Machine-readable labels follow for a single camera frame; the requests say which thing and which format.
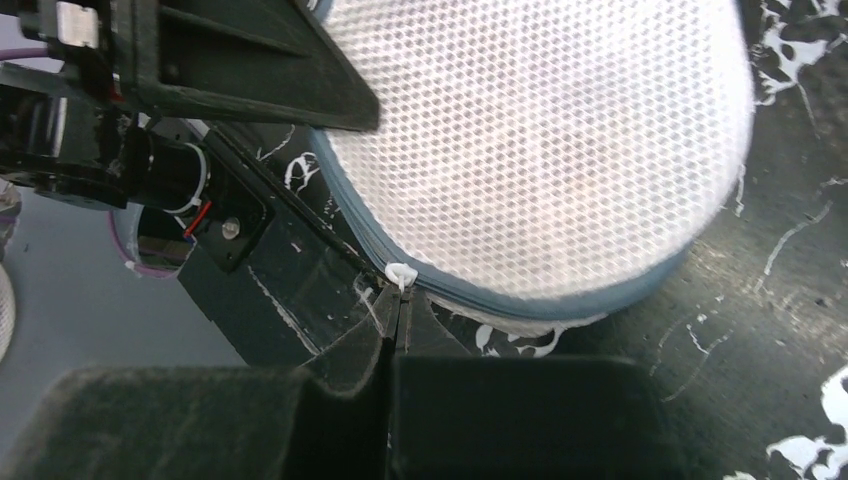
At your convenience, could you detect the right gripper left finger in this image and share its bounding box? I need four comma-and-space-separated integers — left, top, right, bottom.
1, 287, 401, 479

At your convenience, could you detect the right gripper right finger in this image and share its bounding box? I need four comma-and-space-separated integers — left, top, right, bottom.
390, 289, 689, 479

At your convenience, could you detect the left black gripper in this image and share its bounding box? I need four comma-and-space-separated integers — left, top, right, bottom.
1, 1, 380, 166

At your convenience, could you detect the white mesh bag blue zipper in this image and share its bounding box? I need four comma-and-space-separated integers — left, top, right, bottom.
312, 1, 754, 334

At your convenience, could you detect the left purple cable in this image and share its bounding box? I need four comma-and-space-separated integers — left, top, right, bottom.
0, 42, 200, 280

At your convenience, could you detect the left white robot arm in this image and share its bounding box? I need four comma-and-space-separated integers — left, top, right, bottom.
1, 1, 380, 272

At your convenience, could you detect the black base frame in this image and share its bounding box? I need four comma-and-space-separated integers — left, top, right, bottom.
179, 122, 383, 366

